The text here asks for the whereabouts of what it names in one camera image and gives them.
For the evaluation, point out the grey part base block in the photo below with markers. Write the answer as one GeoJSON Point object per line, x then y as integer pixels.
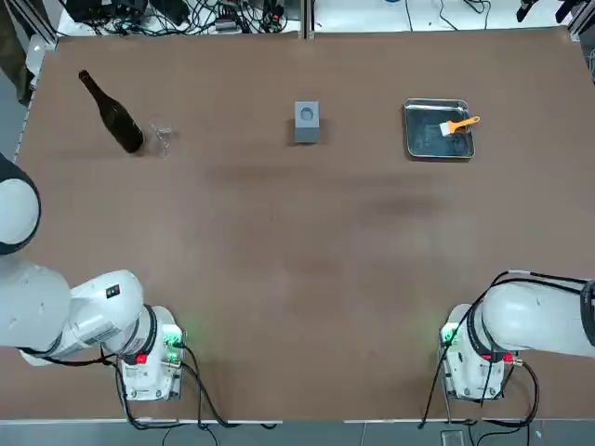
{"type": "Point", "coordinates": [309, 132]}

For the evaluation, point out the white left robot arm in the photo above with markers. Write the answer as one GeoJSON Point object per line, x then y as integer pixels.
{"type": "Point", "coordinates": [93, 316]}

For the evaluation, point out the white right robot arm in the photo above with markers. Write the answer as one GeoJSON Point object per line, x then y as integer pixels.
{"type": "Point", "coordinates": [525, 316]}

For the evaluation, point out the shallow metal tray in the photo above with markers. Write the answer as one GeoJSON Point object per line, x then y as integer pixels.
{"type": "Point", "coordinates": [427, 139]}

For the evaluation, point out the clear glass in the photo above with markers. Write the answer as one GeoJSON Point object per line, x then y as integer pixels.
{"type": "Point", "coordinates": [162, 139]}

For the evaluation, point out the dark glass bottle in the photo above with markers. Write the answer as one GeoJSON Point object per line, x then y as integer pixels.
{"type": "Point", "coordinates": [121, 130]}

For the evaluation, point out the grey floor box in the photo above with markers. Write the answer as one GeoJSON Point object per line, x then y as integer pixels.
{"type": "Point", "coordinates": [452, 437]}

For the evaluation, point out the black equipment box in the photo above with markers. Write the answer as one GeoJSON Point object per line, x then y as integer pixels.
{"type": "Point", "coordinates": [107, 9]}

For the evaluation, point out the black monitor stand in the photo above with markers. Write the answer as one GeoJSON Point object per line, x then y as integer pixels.
{"type": "Point", "coordinates": [567, 9]}
{"type": "Point", "coordinates": [525, 10]}

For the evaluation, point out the person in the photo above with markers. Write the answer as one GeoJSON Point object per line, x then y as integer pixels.
{"type": "Point", "coordinates": [11, 69]}

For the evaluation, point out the aluminium camera mount post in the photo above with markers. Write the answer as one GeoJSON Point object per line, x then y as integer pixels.
{"type": "Point", "coordinates": [308, 18]}

